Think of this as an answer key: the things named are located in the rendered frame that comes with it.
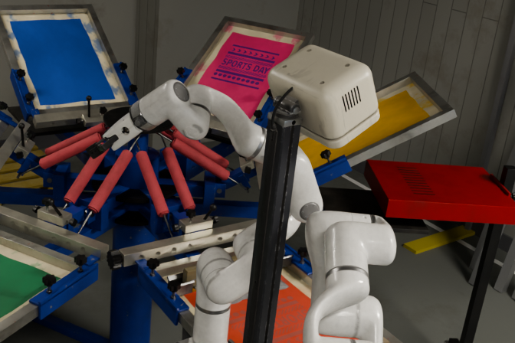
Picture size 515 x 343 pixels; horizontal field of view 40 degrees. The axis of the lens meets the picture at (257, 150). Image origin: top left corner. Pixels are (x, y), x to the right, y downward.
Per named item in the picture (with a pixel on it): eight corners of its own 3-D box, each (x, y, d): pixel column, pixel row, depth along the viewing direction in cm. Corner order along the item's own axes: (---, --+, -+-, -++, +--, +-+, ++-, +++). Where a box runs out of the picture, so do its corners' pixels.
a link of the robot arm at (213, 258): (226, 291, 194) (231, 240, 188) (237, 319, 182) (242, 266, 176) (191, 293, 191) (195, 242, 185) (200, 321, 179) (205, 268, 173)
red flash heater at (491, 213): (478, 185, 360) (483, 164, 356) (515, 228, 318) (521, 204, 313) (362, 178, 354) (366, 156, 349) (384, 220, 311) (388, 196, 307)
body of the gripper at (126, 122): (145, 137, 162) (114, 156, 168) (164, 118, 171) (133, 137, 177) (125, 111, 161) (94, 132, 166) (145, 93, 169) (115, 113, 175)
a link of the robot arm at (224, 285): (319, 199, 191) (344, 233, 175) (206, 276, 192) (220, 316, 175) (294, 161, 185) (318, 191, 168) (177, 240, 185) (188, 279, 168)
